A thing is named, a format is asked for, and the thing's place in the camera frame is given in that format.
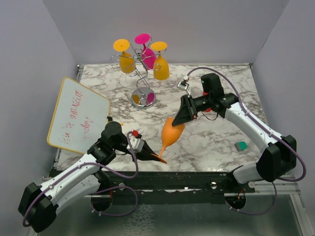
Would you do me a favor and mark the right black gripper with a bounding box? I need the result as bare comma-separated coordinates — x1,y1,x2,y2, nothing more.
172,93,212,126

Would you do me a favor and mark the red wine glass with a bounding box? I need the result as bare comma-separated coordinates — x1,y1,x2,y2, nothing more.
202,90,213,113

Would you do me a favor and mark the orange wine glass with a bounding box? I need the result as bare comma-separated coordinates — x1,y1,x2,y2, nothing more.
152,117,185,164

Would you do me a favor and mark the chrome wine glass rack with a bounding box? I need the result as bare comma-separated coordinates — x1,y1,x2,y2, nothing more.
111,40,158,109

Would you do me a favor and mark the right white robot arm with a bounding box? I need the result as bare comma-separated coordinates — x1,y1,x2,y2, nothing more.
172,73,296,192

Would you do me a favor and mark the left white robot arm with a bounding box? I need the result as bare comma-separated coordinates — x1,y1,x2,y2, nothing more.
18,121,164,233

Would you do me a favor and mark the yellow wine glass right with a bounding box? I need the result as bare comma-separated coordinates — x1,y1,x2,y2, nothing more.
151,41,169,80

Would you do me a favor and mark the yellow wine glass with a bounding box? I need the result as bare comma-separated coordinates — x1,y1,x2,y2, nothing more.
151,41,169,80
113,38,135,74

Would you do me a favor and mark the pink wine glass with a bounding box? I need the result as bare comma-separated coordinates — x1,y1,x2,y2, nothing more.
134,33,157,69

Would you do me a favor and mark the yellow wine glass left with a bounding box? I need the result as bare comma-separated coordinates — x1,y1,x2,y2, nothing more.
113,38,135,74

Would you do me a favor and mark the green whiteboard eraser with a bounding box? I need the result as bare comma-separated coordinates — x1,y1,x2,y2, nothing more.
234,141,248,151

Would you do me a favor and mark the yellow framed whiteboard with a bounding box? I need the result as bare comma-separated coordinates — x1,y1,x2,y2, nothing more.
47,77,110,154

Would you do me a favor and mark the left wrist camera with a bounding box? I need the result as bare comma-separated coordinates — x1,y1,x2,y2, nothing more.
126,131,144,153

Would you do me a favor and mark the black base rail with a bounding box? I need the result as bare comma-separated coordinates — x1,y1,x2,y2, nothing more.
49,169,256,206

